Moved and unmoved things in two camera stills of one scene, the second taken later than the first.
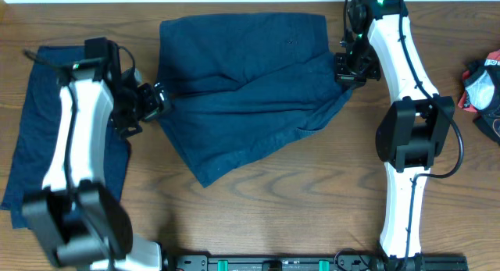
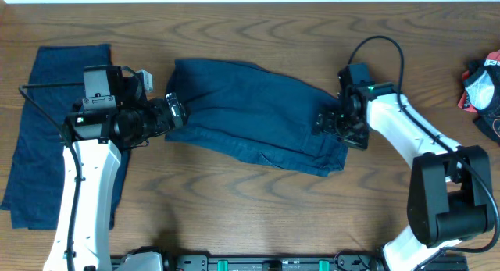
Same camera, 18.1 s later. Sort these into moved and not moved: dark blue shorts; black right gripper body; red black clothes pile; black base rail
Moved: black right gripper body; dark blue shorts
Not moved: black base rail; red black clothes pile
